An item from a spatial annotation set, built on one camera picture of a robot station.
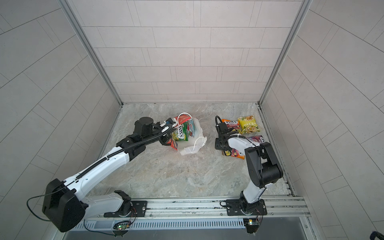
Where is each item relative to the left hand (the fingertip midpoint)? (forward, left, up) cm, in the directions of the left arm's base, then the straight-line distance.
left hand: (178, 126), depth 76 cm
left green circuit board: (-41, +23, -18) cm, 50 cm away
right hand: (+1, -24, -23) cm, 33 cm away
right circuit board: (-39, -35, -22) cm, 57 cm away
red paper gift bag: (+4, -4, -18) cm, 19 cm away
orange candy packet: (-7, -32, -18) cm, 37 cm away
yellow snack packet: (+14, -43, -19) cm, 49 cm away
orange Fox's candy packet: (+16, -33, -21) cm, 42 cm away
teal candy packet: (+8, -6, -13) cm, 17 cm away
